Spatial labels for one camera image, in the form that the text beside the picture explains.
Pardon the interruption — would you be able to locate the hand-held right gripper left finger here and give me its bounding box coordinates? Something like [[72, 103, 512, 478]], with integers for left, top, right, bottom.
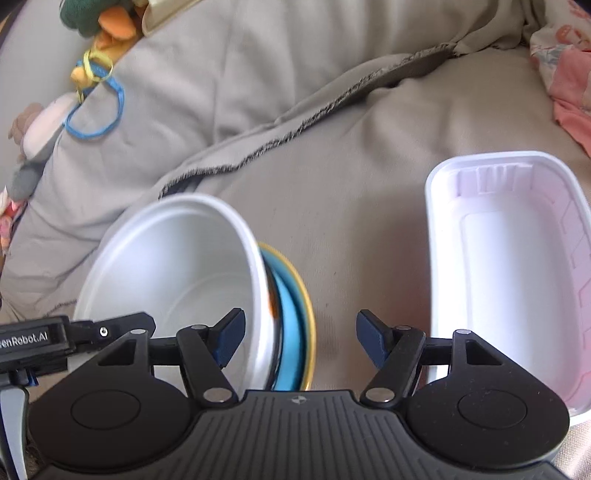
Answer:
[[95, 308, 246, 408]]

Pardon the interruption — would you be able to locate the cream cloth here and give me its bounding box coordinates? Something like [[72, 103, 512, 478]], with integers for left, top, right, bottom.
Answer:
[[141, 0, 185, 35]]

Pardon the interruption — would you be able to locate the blue enamel bowl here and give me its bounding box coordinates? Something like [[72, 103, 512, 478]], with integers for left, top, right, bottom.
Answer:
[[264, 261, 308, 391]]

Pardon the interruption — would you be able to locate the white plastic bowl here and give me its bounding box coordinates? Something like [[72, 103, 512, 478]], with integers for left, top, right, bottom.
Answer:
[[73, 195, 271, 393]]

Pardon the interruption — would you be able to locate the orange and green plush toy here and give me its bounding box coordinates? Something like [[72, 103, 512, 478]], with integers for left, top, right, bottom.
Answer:
[[60, 0, 149, 87]]

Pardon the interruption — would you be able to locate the brown plush toy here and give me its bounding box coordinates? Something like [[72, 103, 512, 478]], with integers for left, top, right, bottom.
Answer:
[[11, 102, 44, 139]]

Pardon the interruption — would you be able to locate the pink floral cloth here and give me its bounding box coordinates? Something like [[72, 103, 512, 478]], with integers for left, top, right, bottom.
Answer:
[[530, 11, 591, 160]]

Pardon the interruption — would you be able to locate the yellow string loop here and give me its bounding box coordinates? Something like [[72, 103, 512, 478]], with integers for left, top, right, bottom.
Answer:
[[75, 48, 114, 103]]

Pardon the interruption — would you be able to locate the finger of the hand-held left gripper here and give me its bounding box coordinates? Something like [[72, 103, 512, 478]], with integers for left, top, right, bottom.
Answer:
[[69, 312, 156, 354]]

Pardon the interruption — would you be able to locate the blue band loop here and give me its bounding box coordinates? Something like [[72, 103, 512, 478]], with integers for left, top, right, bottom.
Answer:
[[65, 76, 126, 139]]

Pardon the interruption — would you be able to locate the beige fringed blanket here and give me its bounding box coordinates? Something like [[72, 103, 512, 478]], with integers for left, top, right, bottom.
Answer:
[[0, 0, 532, 324]]

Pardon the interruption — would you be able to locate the red and white plastic tray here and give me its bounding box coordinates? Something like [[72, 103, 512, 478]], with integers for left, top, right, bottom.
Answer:
[[425, 150, 591, 428]]

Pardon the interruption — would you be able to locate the grey plush toy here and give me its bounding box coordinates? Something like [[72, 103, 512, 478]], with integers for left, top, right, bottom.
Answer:
[[8, 138, 57, 202]]

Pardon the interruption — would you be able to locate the white bowl with yellow rim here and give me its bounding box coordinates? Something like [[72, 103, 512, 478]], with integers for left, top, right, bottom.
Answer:
[[257, 242, 317, 391]]

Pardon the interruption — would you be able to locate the beige bed sheet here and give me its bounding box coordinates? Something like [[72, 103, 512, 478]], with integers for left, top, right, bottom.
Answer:
[[0, 44, 591, 480]]

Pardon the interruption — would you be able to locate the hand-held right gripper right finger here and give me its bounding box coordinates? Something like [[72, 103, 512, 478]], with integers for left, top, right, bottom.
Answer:
[[355, 309, 509, 408]]

